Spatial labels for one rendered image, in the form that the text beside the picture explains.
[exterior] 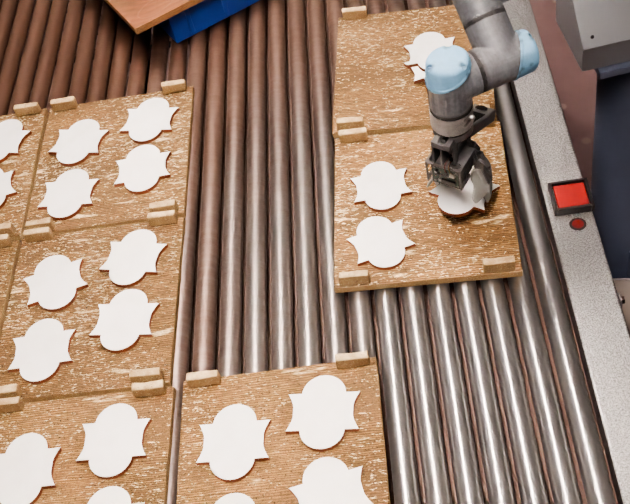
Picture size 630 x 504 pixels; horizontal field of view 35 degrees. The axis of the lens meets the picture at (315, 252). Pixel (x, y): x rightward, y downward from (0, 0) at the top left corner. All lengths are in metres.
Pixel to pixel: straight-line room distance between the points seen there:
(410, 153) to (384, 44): 0.37
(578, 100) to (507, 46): 1.90
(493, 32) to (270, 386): 0.71
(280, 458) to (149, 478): 0.22
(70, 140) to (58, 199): 0.19
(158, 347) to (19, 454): 0.31
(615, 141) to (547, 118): 0.48
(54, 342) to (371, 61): 0.96
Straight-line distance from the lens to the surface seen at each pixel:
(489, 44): 1.73
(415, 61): 2.29
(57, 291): 2.06
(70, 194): 2.24
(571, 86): 3.67
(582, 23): 2.35
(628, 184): 2.75
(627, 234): 2.89
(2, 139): 2.46
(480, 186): 1.90
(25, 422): 1.91
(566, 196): 2.02
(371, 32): 2.44
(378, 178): 2.06
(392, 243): 1.94
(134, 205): 2.17
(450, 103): 1.71
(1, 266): 2.18
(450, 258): 1.91
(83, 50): 2.67
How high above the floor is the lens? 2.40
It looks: 48 degrees down
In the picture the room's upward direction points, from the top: 14 degrees counter-clockwise
